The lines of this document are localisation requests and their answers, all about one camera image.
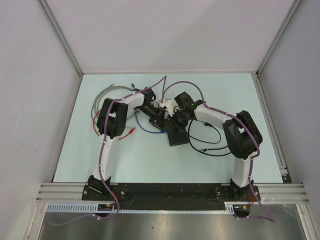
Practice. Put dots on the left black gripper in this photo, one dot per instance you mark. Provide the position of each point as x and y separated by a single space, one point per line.
159 122

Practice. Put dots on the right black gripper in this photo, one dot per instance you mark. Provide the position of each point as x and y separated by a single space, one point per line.
179 127

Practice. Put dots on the black network switch box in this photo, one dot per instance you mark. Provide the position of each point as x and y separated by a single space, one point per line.
175 137

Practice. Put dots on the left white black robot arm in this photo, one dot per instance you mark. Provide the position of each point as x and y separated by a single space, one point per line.
111 124

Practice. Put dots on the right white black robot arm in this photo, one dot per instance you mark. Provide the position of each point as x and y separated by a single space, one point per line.
242 136

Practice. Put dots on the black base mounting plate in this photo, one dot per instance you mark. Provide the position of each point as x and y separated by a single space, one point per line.
169 196

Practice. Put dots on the white slotted cable duct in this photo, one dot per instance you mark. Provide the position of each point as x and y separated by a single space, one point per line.
100 208

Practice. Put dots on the aluminium rail frame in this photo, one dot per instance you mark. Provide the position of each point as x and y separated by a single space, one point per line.
143 154

